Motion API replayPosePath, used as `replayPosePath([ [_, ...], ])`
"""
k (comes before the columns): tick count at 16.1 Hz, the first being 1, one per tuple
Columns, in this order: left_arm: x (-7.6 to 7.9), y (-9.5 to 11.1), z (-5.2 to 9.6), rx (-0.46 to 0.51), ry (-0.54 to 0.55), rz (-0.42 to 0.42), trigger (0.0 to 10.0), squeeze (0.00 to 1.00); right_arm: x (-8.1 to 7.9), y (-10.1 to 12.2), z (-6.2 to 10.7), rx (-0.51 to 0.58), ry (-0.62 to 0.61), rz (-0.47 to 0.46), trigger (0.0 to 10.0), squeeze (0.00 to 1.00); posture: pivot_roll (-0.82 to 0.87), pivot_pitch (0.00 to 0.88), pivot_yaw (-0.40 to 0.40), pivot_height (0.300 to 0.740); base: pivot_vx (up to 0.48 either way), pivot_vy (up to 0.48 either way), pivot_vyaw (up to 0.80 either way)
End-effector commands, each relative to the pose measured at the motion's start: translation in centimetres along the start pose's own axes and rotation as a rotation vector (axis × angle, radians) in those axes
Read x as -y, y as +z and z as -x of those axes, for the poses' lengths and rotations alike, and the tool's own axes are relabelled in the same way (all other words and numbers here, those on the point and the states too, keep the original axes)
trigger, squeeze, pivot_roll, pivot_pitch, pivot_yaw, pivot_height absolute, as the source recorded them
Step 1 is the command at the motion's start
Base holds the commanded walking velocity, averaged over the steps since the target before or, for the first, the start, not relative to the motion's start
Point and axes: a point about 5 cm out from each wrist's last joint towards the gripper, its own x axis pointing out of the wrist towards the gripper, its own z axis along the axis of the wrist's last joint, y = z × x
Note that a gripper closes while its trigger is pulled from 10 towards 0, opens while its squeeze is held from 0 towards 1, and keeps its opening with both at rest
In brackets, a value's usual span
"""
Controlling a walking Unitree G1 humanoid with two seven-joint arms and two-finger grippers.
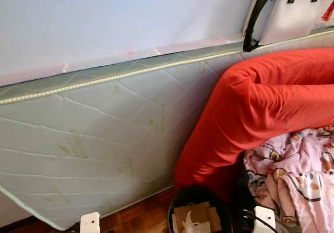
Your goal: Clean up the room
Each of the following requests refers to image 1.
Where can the large red cushion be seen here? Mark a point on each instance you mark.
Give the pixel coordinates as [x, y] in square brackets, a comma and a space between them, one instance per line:
[261, 108]

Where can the pink cartoon print blanket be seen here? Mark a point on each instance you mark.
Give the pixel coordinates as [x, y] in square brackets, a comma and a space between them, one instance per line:
[297, 175]

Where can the red tassel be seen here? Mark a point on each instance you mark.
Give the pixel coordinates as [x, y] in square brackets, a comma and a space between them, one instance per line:
[329, 11]

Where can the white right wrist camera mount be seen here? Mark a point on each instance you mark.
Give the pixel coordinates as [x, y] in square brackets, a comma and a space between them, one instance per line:
[265, 220]

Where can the grey-green quilted mattress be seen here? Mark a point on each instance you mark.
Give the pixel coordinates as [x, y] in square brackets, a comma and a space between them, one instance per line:
[104, 129]

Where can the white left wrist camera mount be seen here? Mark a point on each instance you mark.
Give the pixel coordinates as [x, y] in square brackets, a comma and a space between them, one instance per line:
[90, 223]

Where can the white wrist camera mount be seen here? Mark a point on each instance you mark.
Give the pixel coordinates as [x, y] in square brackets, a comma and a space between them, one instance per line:
[90, 223]
[265, 220]

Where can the black round waste bin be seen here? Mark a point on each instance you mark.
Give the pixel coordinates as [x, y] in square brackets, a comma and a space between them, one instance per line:
[177, 201]

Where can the brown cardboard piece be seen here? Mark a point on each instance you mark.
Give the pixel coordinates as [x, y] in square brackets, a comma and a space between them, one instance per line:
[209, 217]

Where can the white crumpled paper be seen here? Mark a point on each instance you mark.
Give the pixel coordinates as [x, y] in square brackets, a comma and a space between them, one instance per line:
[192, 223]

